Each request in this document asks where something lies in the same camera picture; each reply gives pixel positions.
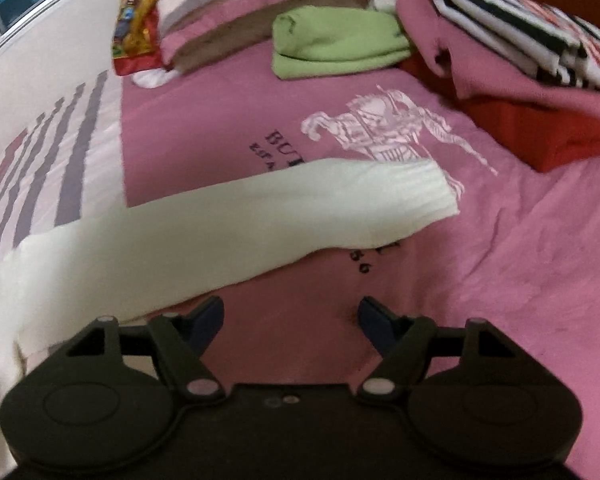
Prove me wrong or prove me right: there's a white knit sweater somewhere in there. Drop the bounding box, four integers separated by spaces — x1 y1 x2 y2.
0 158 458 477

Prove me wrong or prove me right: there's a pink printed bed blanket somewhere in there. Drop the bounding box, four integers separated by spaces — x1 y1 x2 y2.
122 43 600 479

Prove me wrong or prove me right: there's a striped bed sheet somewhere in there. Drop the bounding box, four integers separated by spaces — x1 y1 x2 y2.
0 70 125 262

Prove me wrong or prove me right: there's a red folded garment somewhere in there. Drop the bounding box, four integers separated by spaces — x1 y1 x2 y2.
400 53 600 172

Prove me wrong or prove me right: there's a pink folded garment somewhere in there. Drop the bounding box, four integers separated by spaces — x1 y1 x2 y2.
396 0 600 119

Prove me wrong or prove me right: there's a colourful satin pillow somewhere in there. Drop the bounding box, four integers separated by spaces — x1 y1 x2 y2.
111 0 163 76

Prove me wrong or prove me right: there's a folded green cloth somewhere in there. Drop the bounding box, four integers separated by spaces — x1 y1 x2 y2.
272 6 412 80

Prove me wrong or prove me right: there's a pink beige striped pillow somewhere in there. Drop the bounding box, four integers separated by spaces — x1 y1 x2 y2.
156 0 384 74

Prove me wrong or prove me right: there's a black white striped garment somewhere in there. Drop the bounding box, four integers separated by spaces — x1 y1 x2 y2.
431 0 600 90

